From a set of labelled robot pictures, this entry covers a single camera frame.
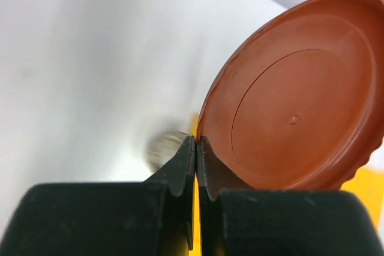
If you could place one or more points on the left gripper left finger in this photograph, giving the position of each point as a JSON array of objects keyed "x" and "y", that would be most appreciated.
[{"x": 153, "y": 217}]

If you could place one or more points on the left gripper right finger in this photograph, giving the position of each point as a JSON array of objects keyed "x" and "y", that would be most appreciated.
[{"x": 236, "y": 219}]

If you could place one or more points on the red plastic plate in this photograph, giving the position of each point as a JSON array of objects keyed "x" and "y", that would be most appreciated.
[{"x": 299, "y": 105}]

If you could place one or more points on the yellow Pikachu cloth mat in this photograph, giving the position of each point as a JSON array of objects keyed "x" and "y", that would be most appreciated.
[{"x": 367, "y": 185}]

